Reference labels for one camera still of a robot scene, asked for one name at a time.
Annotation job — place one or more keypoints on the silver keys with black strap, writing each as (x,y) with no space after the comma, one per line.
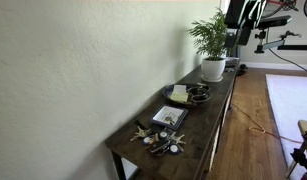
(142,131)

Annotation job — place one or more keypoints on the white plant pot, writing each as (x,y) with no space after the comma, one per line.
(212,70)

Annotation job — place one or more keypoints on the keys with black car fob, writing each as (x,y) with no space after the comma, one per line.
(167,141)

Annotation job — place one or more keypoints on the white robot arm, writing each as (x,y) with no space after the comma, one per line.
(241,18)

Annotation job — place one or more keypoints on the bicycle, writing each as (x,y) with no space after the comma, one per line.
(274,6)

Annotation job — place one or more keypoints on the yellow sticky notes pad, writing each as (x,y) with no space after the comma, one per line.
(179,97)

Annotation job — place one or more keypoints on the black camera on stand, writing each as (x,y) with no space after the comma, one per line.
(274,22)

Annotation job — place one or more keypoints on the white rug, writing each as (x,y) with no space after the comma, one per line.
(288,98)

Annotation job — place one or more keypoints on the black sunglasses in bowl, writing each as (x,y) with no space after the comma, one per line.
(198,94)

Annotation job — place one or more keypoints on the keys with blue tag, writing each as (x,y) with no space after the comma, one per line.
(150,139)

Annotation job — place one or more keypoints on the green potted plant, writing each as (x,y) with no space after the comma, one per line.
(209,36)

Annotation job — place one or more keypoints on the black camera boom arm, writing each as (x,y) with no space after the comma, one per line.
(279,44)

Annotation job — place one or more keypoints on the keys inside tray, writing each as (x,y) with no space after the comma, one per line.
(170,119)

